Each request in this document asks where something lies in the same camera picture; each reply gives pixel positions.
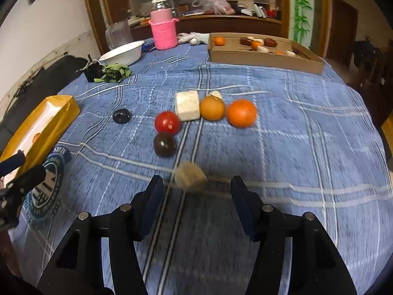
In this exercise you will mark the bottle with pink knit sleeve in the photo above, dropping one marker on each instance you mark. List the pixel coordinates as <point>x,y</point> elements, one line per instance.
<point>164,30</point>

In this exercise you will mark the large white foam block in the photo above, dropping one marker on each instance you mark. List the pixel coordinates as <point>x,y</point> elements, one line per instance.
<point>187,106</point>

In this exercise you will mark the red tomato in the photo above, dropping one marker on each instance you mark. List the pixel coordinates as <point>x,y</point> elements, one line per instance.
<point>167,123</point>

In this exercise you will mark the small orange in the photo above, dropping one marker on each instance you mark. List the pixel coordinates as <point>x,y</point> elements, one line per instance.
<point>219,41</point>
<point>255,45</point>

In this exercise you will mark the white gloves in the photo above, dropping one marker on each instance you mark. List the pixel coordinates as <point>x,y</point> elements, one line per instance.
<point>190,38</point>

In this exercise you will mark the dark wooden chair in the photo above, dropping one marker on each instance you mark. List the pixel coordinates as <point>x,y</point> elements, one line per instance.
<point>368,58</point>

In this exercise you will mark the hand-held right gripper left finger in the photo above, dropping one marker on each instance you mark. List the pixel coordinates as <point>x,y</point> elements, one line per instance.
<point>155,195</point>

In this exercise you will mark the dark red date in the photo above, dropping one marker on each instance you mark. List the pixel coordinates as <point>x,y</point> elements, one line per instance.
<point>270,42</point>

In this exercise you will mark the blue plaid tablecloth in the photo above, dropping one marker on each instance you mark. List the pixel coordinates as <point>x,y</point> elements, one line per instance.
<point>276,159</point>

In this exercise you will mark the black leather sofa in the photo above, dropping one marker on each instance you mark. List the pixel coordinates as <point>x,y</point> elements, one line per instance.
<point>46,76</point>

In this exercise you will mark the wooden glass cabinet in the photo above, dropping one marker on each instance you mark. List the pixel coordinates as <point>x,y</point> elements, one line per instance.
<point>215,23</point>

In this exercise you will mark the brown date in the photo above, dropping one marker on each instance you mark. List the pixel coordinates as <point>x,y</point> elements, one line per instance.
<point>245,41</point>

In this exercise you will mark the tan foam block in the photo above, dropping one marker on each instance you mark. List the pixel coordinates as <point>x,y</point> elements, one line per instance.
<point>190,176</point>

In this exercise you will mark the dark brown fruit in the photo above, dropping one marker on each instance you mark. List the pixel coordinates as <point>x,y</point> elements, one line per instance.
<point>165,145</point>

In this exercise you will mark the cardboard tray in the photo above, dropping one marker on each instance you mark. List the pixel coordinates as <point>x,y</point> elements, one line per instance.
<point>264,61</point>

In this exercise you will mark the green leaves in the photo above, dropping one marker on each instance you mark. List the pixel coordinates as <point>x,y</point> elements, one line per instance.
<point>115,73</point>

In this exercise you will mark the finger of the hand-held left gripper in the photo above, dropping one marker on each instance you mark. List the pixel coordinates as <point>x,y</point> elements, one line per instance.
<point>30,176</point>
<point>13,160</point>

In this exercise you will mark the glass pitcher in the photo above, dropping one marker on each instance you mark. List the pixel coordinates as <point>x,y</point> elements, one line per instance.
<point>118,35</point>

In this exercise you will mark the white bowl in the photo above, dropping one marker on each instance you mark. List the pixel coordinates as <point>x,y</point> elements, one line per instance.
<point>122,56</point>

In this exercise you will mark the dark purple plum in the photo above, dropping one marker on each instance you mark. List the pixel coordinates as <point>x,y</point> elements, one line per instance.
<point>122,116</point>

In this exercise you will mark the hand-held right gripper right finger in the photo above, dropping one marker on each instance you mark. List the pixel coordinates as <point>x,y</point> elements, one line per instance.
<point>242,199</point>

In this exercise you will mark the small black pot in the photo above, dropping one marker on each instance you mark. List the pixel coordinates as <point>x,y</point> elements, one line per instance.
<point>92,72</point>

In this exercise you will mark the clear plastic bag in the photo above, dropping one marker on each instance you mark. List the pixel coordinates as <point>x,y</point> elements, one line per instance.
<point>213,2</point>

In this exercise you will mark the yellowish orange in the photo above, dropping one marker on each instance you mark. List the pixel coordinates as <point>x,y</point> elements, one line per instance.
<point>211,109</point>

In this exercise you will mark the small white foam piece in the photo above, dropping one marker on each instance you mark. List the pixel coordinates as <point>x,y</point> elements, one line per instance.
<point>216,94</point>

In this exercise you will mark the white foam box yellow tape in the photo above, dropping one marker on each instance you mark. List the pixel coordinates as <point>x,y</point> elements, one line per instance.
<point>58,123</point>

